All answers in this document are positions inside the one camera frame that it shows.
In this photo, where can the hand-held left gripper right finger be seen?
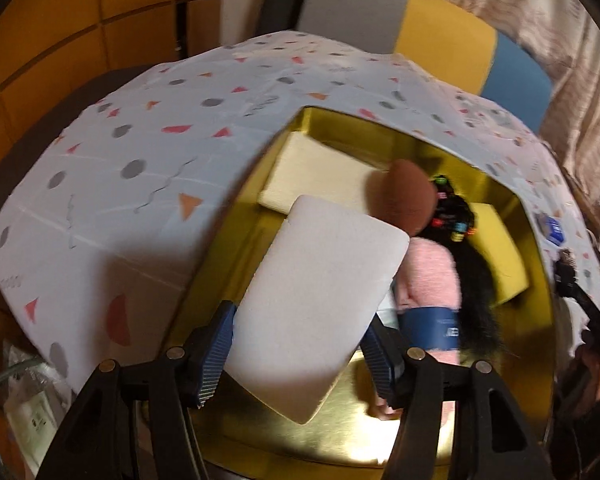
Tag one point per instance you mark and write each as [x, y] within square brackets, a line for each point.
[377, 360]

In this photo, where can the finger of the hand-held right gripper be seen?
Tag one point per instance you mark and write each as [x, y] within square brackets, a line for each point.
[577, 295]

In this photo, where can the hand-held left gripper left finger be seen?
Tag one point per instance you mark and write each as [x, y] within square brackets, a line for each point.
[215, 350]

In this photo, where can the yellow sponge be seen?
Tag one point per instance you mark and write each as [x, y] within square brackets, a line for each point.
[505, 255]

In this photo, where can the white rectangular sponge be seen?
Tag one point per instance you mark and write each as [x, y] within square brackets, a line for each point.
[315, 300]

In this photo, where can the black hairpiece with colourful clips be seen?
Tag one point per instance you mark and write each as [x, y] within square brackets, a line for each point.
[475, 300]

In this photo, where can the pink fluffy cloth blue band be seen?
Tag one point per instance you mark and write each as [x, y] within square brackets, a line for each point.
[430, 270]

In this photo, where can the gold box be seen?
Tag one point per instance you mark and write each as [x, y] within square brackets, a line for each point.
[290, 440]

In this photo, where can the person's right hand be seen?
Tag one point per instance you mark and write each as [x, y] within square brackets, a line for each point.
[597, 375]

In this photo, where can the small blue box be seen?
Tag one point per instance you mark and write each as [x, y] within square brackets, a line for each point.
[555, 230]

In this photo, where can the brown makeup sponge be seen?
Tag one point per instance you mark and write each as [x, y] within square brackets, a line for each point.
[405, 195]

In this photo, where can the patterned light blue tablecloth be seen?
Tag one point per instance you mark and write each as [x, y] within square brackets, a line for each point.
[130, 195]

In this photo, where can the cream square sponge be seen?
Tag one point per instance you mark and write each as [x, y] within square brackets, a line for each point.
[320, 175]

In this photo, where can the clear plastic bag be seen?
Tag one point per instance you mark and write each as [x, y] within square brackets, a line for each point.
[30, 410]

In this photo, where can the beige patterned curtain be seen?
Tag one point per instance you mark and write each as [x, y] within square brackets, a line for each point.
[555, 25]

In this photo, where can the grey yellow blue chair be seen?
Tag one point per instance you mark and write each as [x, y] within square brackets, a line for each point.
[445, 35]

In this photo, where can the orange wooden cabinet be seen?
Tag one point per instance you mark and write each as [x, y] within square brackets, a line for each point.
[55, 25]

